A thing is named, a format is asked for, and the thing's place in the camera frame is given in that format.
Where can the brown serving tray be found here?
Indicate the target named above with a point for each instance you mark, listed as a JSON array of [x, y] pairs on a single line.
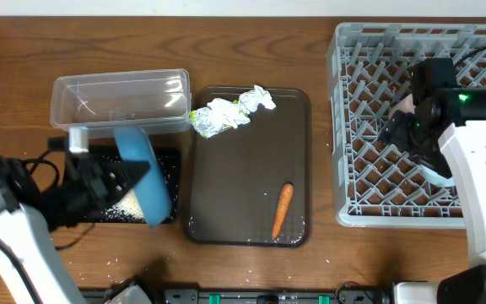
[[238, 175]]

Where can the light blue bowl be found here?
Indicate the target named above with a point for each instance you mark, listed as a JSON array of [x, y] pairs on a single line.
[[436, 179]]

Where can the pile of white rice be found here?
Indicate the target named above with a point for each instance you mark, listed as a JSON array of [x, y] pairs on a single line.
[[127, 209]]

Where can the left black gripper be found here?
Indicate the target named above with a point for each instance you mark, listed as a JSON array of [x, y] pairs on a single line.
[[94, 187]]

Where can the pink white cup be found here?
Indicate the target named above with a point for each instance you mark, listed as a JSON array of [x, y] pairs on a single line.
[[404, 105]]

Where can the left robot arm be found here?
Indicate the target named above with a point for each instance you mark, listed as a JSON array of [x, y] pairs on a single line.
[[29, 262]]

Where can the crumpled white paper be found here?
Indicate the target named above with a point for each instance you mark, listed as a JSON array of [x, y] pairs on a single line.
[[250, 100]]

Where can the clear plastic bin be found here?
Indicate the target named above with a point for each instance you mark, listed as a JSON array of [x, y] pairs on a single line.
[[158, 101]]

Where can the grey dishwasher rack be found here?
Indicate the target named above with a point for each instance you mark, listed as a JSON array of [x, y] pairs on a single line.
[[367, 74]]

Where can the black plastic tray bin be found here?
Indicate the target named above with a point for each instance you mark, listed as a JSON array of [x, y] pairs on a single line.
[[169, 161]]

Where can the orange carrot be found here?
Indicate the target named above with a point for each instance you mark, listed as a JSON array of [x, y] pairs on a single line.
[[284, 200]]

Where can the dark blue plate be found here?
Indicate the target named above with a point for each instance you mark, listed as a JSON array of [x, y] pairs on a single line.
[[151, 191]]

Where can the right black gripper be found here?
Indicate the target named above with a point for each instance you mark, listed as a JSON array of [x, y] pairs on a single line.
[[396, 131]]

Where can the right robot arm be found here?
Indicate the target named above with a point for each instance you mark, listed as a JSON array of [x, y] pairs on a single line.
[[447, 132]]

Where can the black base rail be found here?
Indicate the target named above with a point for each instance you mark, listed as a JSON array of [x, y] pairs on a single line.
[[344, 295]]

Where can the crumpled foil wrapper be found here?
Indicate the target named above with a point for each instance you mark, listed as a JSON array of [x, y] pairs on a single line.
[[218, 116]]

